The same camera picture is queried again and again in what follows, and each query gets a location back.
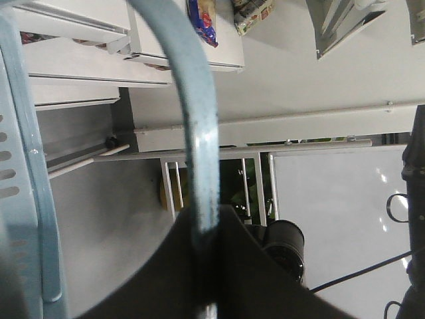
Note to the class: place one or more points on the white shelf unit right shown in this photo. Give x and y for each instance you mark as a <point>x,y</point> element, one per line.
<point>79,53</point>

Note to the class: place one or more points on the blue chips bag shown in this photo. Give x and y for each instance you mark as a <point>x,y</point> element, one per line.
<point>202,15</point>

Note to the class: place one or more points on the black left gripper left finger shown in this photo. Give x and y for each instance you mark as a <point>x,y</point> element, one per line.
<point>164,287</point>

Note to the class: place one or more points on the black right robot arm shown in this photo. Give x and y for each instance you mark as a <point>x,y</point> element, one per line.
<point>412,305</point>

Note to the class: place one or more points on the light blue plastic basket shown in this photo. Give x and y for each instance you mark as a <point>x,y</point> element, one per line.
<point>32,279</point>

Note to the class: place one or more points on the white rolling whiteboard stand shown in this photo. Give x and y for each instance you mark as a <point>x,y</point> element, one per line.
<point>111,220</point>

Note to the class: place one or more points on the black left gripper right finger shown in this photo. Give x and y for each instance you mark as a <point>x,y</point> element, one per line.
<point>252,285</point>

